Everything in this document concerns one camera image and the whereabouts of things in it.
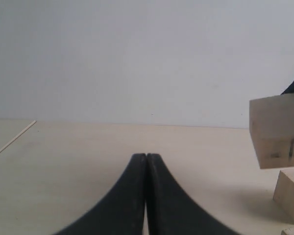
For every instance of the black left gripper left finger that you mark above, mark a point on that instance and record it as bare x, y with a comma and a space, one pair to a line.
121, 211

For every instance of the thin wooden stick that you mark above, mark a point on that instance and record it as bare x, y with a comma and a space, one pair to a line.
11, 129

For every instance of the second largest wooden cube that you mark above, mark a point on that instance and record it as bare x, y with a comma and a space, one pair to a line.
284, 192

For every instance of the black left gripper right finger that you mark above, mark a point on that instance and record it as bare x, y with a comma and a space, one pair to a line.
170, 210

